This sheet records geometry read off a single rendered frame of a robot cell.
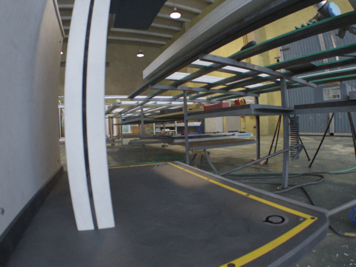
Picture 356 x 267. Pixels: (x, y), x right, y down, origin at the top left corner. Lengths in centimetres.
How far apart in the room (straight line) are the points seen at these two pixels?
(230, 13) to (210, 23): 13
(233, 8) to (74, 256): 77
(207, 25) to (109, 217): 77
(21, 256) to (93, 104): 23
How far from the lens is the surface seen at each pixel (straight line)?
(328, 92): 130
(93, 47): 31
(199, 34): 90
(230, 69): 146
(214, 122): 1062
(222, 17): 78
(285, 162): 146
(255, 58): 903
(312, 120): 766
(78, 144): 29
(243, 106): 121
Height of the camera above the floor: 47
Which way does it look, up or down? 2 degrees down
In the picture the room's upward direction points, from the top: 2 degrees counter-clockwise
